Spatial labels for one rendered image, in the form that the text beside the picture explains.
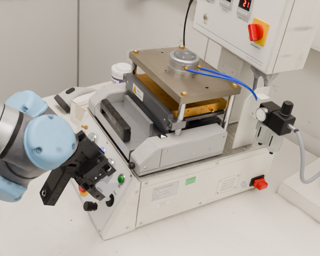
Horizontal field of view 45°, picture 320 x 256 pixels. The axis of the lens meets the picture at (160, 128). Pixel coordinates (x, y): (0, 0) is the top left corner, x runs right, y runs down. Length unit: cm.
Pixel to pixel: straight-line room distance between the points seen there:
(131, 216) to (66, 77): 180
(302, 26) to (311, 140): 62
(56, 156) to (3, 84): 195
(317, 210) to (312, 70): 50
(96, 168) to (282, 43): 51
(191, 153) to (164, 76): 20
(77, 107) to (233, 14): 61
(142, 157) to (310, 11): 51
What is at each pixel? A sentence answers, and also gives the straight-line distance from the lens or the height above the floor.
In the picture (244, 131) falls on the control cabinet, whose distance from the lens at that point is 105.
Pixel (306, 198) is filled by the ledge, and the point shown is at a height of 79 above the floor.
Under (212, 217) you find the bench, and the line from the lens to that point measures 111.
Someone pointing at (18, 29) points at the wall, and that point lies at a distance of 240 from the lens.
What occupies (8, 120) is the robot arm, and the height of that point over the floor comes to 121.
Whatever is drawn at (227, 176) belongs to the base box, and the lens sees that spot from 109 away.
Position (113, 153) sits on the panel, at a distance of 100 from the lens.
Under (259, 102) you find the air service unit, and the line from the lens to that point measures 98.
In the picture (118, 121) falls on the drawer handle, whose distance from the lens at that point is 95.
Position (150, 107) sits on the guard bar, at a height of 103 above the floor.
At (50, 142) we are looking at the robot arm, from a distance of 56.
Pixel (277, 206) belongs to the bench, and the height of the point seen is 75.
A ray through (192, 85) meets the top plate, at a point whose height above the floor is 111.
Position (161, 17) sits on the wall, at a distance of 190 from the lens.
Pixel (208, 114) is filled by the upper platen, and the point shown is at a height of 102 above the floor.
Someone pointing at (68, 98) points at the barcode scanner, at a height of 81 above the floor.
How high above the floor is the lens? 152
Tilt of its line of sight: 33 degrees down
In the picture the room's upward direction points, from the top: 8 degrees clockwise
